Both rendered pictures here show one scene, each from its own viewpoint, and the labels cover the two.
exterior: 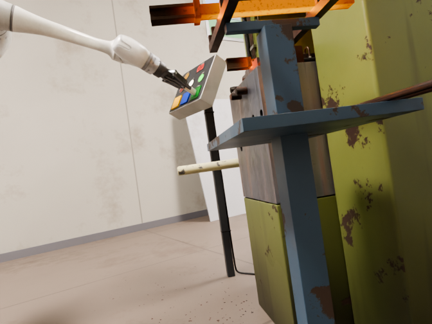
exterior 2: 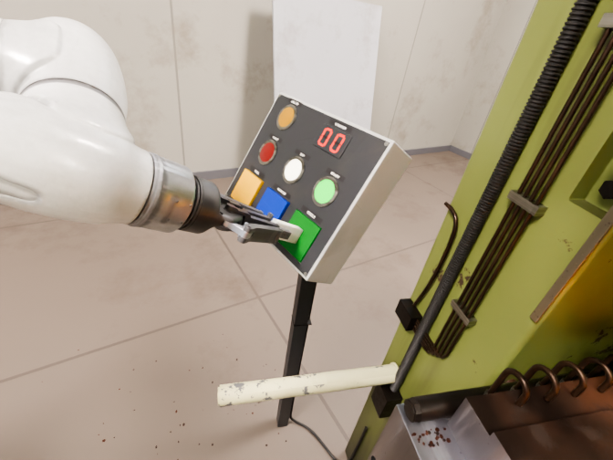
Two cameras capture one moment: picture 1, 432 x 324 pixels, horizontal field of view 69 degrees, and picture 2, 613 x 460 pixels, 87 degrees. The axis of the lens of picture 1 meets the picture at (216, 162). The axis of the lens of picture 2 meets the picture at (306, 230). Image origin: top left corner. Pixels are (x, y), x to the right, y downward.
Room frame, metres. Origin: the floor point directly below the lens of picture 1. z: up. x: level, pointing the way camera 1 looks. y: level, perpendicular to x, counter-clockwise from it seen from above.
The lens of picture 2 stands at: (1.14, 0.09, 1.35)
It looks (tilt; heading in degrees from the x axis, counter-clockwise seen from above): 33 degrees down; 355
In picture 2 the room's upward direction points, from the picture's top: 9 degrees clockwise
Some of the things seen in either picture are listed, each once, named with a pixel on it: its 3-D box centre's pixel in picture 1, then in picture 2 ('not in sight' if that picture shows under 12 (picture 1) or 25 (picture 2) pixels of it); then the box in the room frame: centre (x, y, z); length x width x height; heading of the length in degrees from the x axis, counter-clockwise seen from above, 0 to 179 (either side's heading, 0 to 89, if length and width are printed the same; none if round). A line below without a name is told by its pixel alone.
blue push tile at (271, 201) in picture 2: (186, 98); (271, 210); (1.71, 0.11, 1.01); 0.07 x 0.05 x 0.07; 36
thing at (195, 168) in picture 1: (221, 164); (312, 383); (1.58, -0.03, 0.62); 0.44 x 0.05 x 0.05; 101
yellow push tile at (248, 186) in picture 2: (177, 103); (247, 190); (1.80, 0.17, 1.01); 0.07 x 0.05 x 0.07; 36
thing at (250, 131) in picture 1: (287, 131); not in sight; (0.68, -0.16, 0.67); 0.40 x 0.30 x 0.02; 9
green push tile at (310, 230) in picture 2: (197, 93); (300, 235); (1.64, 0.05, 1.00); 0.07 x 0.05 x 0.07; 36
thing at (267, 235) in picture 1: (333, 248); not in sight; (1.24, -0.41, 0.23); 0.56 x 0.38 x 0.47; 101
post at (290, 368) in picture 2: (217, 180); (296, 333); (1.78, 0.01, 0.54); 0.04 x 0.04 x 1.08; 11
